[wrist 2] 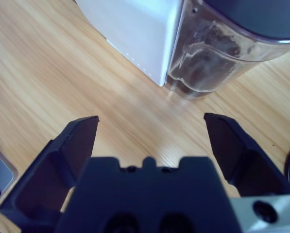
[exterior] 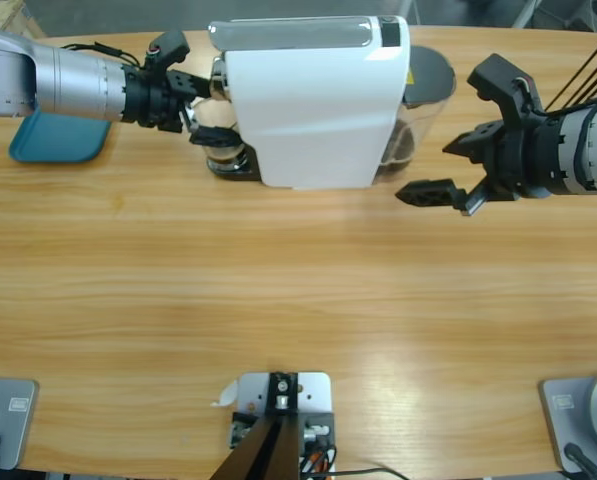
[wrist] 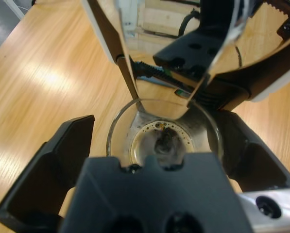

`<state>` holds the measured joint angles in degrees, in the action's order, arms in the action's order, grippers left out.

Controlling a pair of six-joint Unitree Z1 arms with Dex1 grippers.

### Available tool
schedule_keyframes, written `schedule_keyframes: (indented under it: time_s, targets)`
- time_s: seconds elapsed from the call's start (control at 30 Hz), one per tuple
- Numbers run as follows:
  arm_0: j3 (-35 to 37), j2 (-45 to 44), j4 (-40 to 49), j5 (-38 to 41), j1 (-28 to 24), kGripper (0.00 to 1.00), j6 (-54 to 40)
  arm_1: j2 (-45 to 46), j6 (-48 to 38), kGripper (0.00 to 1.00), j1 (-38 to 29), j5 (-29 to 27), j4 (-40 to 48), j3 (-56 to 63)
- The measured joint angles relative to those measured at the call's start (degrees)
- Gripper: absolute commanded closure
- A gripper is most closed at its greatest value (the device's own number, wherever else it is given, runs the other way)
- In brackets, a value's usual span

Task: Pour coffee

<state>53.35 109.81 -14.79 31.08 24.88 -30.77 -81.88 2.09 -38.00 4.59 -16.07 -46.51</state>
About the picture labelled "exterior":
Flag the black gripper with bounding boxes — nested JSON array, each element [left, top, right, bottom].
[[394, 117, 534, 217], [120, 64, 240, 147]]

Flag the clear drinking glass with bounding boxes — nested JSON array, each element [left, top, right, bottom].
[[191, 95, 249, 174]]

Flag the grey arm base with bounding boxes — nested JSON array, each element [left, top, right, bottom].
[[0, 376, 40, 471], [537, 369, 597, 474]]

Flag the white capsule coffee machine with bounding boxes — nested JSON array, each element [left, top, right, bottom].
[[206, 14, 412, 192]]

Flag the clear water tank dark lid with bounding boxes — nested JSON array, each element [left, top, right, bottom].
[[377, 45, 458, 182]]

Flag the teal plastic tray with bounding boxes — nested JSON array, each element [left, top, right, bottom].
[[7, 107, 113, 165]]

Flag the grey office chair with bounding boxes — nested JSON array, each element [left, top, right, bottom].
[[510, 0, 597, 36]]

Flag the wooden crate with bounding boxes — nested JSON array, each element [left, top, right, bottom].
[[0, 0, 48, 39]]

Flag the white paper tag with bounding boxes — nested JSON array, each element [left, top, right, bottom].
[[209, 378, 240, 409]]

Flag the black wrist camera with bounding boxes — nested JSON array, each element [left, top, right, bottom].
[[146, 28, 190, 69], [466, 52, 547, 121]]

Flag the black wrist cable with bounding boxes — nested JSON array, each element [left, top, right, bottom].
[[515, 79, 597, 122], [60, 42, 152, 70]]

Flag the black wire capsule holder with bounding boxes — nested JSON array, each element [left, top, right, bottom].
[[547, 34, 597, 112]]

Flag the grey camera mount plate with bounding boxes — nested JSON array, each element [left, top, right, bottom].
[[226, 370, 335, 476]]

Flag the black floor cable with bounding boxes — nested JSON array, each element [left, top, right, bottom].
[[335, 466, 410, 480]]

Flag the black mount cable bundle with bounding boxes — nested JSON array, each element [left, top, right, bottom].
[[297, 442, 339, 476]]

